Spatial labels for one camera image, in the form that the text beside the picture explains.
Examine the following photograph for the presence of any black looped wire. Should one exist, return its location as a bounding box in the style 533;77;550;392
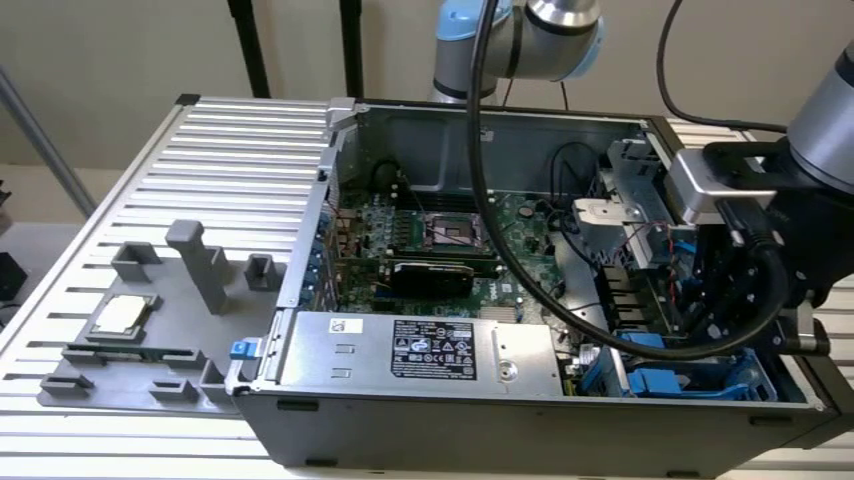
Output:
549;141;605;202
369;159;403;197

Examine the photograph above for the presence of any silver power supply unit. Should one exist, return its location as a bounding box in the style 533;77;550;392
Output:
264;310;567;397

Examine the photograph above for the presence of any small black box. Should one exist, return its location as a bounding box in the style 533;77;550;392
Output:
0;251;30;302

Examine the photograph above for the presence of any green motherboard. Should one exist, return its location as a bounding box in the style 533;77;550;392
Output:
331;191;583;324

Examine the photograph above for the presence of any thick black camera cable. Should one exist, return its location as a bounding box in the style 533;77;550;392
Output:
463;0;794;360

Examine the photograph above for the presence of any blue disk wire plug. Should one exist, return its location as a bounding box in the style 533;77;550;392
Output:
630;368;687;397

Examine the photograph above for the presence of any red and black wire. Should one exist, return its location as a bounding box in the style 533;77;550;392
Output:
625;222;677;254

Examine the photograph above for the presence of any thick black gripper cable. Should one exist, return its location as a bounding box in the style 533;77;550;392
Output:
655;0;790;135

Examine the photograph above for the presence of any blue power supply latch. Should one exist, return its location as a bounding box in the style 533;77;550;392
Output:
227;337;262;362

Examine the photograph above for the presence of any black RAM slot bank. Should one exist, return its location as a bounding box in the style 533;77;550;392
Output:
383;247;501;262
398;192;497;212

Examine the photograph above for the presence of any black open PC case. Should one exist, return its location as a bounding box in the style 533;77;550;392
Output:
224;96;844;470

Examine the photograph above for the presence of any CPU socket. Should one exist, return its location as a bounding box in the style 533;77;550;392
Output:
417;210;494;250

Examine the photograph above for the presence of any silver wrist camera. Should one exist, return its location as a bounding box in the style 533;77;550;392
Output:
665;148;781;227

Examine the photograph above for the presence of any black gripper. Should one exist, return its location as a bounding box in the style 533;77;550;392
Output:
685;184;854;357

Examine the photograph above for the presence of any black stand pole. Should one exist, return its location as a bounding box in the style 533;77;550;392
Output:
224;0;274;99
338;0;367;99

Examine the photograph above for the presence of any grey slanted metal pole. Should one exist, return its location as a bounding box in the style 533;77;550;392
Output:
0;64;96;220

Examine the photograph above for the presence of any silver CPU chip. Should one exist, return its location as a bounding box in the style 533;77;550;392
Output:
91;294;160;335

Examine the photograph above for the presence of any grey plastic parts rack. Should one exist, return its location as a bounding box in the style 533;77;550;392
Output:
36;218;290;410

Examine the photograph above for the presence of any silver chipset heatsink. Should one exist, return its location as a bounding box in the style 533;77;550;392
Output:
477;305;523;325

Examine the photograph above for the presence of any silver drive cage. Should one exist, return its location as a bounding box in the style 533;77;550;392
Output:
571;138;697;274

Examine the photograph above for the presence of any black graphics card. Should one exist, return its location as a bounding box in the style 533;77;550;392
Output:
378;259;478;297

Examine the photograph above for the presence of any hard drive in blue caddy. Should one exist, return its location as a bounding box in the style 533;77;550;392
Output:
597;327;793;402

